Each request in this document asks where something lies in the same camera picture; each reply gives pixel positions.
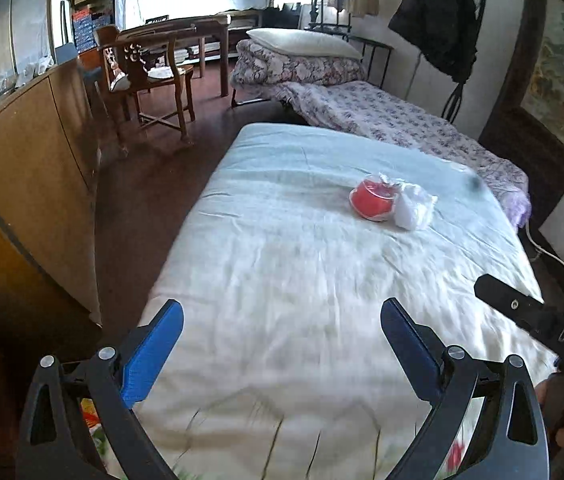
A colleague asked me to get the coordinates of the white crumpled plastic bag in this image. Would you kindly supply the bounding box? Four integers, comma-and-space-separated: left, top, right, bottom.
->
379, 172, 438, 231

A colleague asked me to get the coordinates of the carved wooden chair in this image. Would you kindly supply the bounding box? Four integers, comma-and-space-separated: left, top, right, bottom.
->
96, 25, 197, 154

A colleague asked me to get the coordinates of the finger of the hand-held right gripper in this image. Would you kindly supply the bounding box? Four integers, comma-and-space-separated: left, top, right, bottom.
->
474, 274, 548, 342

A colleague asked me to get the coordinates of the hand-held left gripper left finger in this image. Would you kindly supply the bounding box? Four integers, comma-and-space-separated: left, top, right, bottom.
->
16, 299, 185, 480

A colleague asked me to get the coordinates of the folded floral quilt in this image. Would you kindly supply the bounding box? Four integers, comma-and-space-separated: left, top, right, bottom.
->
232, 40, 365, 86

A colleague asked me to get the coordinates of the black metal bed headboard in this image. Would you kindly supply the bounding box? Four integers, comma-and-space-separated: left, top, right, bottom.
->
307, 25, 395, 84

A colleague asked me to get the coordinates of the floral bed sheet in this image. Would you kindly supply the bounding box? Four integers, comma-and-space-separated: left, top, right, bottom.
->
282, 80, 533, 226

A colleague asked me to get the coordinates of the white pillow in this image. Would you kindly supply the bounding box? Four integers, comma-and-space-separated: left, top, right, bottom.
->
247, 27, 363, 59

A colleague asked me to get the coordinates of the black coat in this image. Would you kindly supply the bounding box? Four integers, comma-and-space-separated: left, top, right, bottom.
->
388, 0, 480, 83

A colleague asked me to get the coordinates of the wooden table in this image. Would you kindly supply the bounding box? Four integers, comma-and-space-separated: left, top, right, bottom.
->
116, 12, 233, 98

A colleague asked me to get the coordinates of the white seat cushion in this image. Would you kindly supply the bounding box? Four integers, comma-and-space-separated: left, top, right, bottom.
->
112, 66, 183, 92

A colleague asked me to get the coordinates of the dark framed painting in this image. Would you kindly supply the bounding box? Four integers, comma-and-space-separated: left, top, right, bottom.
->
479, 0, 564, 211

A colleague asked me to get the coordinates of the wooden cabinet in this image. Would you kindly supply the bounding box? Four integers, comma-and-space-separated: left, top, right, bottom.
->
0, 57, 105, 326

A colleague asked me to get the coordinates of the black metal coat rack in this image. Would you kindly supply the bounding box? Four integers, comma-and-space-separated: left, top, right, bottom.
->
442, 0, 493, 124

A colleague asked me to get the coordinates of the stack of colourful boxes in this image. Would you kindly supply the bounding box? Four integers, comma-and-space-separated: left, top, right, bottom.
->
69, 0, 115, 52

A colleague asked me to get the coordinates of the white cable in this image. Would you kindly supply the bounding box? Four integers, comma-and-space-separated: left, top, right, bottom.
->
526, 222, 564, 279

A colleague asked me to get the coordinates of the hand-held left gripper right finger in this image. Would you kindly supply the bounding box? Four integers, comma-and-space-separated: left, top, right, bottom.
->
381, 297, 550, 480

